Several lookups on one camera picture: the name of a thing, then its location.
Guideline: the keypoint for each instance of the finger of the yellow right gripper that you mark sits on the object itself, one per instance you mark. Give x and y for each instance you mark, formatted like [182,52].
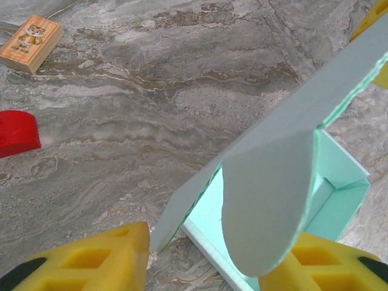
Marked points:
[382,80]
[371,21]

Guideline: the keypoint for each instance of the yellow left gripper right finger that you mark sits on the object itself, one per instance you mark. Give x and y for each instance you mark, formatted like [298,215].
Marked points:
[333,272]

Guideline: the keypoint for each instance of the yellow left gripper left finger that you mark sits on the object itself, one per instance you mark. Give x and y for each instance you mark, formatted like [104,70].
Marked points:
[121,266]

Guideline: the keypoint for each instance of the mint green paper box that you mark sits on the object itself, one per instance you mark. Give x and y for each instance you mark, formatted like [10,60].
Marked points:
[266,188]

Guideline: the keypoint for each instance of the red plastic block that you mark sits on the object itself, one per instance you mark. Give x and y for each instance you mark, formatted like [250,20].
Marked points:
[16,133]

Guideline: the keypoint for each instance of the wooden block with tiger print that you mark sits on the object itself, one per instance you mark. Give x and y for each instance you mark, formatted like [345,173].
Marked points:
[30,42]

